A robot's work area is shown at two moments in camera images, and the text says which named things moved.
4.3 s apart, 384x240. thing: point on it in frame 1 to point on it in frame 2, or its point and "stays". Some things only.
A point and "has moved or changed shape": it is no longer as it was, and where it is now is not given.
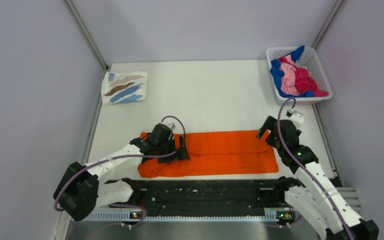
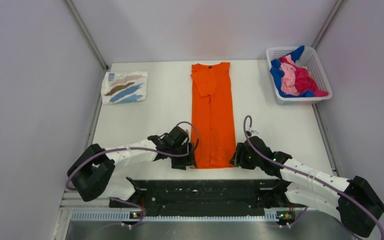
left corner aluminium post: [87, 34] stays
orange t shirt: [247, 151] has moved or changed shape
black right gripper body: [271, 139] to [245, 159]
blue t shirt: [276, 71] stays
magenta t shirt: [303, 80] stays
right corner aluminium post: [327, 24] stays
